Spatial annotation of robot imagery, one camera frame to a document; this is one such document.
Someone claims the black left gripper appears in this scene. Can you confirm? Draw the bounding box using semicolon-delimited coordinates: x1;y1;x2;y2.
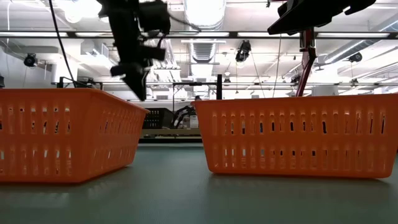
106;5;167;102

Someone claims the black plastic basket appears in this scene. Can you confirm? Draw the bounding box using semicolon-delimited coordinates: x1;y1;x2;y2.
142;107;174;130

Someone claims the orange plastic basket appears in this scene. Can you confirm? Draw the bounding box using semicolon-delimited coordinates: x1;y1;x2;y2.
192;93;398;180
0;88;150;184

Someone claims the white pillar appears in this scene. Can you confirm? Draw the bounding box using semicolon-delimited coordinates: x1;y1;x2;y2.
311;85;340;98

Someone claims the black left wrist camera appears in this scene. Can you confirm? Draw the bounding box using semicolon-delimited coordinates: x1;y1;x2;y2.
136;0;172;35

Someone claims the black frame wooden shelf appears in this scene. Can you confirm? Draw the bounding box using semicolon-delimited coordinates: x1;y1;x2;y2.
56;73;224;144

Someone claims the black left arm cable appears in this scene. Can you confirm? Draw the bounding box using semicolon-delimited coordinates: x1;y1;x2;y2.
47;0;78;89

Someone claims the silver ventilation duct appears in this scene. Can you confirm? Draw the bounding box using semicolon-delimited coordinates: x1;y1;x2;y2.
183;0;227;63

